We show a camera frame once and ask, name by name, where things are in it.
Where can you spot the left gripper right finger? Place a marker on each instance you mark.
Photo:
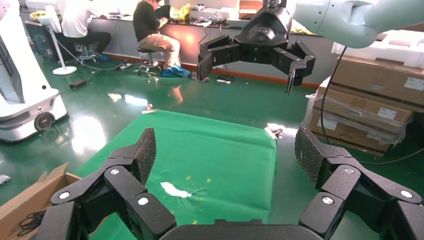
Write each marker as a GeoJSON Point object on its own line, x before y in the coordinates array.
{"type": "Point", "coordinates": [344, 188]}

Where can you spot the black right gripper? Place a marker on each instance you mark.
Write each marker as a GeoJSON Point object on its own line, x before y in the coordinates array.
{"type": "Point", "coordinates": [261, 36]}

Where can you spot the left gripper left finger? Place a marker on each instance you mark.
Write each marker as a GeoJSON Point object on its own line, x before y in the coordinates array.
{"type": "Point", "coordinates": [132, 185]}

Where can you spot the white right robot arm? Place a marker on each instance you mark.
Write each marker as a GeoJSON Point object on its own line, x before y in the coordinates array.
{"type": "Point", "coordinates": [331, 20]}

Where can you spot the brown box on workbench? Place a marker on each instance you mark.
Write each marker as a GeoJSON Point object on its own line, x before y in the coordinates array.
{"type": "Point", "coordinates": [250, 8]}

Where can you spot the open brown cardboard box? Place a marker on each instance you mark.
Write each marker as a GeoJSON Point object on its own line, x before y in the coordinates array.
{"type": "Point", "coordinates": [30, 198]}

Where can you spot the white power strip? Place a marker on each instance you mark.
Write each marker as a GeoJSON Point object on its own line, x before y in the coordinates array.
{"type": "Point", "coordinates": [224, 81]}

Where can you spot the plastic-wrapped cardboard carton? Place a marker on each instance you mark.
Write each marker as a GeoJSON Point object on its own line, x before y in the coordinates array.
{"type": "Point", "coordinates": [348, 137]}

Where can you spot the long grey workbench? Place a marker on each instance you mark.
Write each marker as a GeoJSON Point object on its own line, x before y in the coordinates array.
{"type": "Point", "coordinates": [192, 39]}

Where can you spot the cardboard carton with white label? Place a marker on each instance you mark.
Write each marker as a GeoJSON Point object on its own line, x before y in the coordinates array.
{"type": "Point", "coordinates": [361, 109]}

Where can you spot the blue bag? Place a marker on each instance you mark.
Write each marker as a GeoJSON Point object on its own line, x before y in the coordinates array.
{"type": "Point", "coordinates": [177, 71]}

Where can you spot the green table cloth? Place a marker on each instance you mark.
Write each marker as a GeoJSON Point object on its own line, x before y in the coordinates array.
{"type": "Point", "coordinates": [205, 145]}

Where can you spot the yellow plastic bag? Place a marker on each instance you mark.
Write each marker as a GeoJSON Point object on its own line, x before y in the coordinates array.
{"type": "Point", "coordinates": [180, 11]}

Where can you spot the black round stool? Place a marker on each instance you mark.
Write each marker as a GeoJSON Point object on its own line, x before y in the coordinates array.
{"type": "Point", "coordinates": [148, 58]}

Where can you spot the person in black shirt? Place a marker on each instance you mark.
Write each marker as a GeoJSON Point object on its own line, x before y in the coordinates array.
{"type": "Point", "coordinates": [149, 26]}

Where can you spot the black power adapter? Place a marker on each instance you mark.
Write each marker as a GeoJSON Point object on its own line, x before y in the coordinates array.
{"type": "Point", "coordinates": [78, 84]}

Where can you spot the large taped cardboard carton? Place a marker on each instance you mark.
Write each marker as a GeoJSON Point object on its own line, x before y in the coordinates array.
{"type": "Point", "coordinates": [381, 79]}

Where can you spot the white floor scrap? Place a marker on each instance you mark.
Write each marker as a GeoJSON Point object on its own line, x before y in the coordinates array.
{"type": "Point", "coordinates": [4, 179]}

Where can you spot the white floor stand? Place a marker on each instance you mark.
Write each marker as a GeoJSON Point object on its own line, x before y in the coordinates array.
{"type": "Point", "coordinates": [63, 68]}

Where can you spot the black office chair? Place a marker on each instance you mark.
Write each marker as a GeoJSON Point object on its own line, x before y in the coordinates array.
{"type": "Point", "coordinates": [87, 54]}

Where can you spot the white wheeled robot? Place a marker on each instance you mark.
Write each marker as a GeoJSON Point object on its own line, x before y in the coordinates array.
{"type": "Point", "coordinates": [23, 99]}

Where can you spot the white foam packing block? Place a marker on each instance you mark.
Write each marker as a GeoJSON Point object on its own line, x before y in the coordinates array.
{"type": "Point", "coordinates": [397, 48]}

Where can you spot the person in white shirt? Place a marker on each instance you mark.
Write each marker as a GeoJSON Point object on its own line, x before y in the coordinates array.
{"type": "Point", "coordinates": [79, 20]}

